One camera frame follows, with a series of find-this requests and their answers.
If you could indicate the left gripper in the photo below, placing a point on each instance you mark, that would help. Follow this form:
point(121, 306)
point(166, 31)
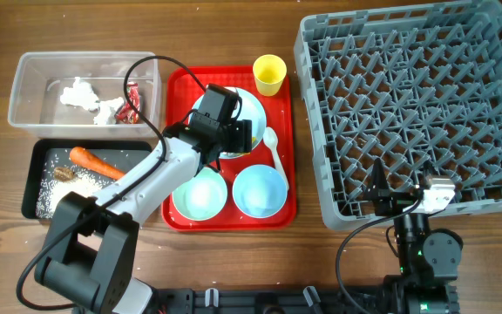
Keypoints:
point(242, 136)

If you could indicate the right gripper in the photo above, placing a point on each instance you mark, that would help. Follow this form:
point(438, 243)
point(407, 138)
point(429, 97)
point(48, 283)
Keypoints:
point(379, 190)

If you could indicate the green bowl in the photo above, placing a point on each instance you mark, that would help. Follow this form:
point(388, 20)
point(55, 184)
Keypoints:
point(201, 198)

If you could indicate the yellow plastic cup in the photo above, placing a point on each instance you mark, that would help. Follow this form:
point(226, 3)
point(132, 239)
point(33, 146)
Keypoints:
point(269, 73)

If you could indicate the red snack wrapper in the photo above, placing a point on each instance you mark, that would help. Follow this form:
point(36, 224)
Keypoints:
point(128, 113)

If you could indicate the white tissue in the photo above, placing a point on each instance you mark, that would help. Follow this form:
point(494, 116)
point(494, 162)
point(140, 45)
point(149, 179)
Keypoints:
point(80, 94)
point(107, 110)

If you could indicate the white rice pile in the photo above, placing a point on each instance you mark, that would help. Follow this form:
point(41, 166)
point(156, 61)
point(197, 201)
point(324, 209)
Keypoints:
point(51, 191)

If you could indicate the orange carrot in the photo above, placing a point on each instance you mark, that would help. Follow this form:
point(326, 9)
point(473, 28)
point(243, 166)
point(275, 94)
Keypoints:
point(84, 158)

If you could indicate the brown food lump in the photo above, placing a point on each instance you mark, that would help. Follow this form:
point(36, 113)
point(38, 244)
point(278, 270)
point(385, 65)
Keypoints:
point(63, 174)

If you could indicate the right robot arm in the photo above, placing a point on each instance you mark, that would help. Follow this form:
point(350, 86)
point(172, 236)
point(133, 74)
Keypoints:
point(429, 258)

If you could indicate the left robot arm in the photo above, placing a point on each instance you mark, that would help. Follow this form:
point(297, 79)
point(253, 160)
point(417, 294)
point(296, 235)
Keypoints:
point(88, 253)

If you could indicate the grey dishwasher rack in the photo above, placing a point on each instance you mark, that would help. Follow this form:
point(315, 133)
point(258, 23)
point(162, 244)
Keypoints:
point(408, 86)

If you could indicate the red plastic tray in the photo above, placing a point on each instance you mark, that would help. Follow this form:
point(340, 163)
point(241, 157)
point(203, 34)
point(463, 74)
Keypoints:
point(182, 93)

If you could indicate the white plastic spoon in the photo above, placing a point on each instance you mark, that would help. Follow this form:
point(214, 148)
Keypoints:
point(270, 140)

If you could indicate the blue bowl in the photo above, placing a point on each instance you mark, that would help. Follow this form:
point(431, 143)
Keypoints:
point(259, 191)

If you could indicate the clear plastic bin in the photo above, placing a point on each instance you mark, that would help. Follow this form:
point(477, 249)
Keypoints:
point(42, 77)

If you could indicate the black plastic tray bin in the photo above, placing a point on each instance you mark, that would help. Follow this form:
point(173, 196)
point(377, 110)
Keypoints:
point(121, 154)

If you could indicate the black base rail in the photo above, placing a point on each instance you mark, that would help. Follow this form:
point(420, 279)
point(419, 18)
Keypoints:
point(308, 300)

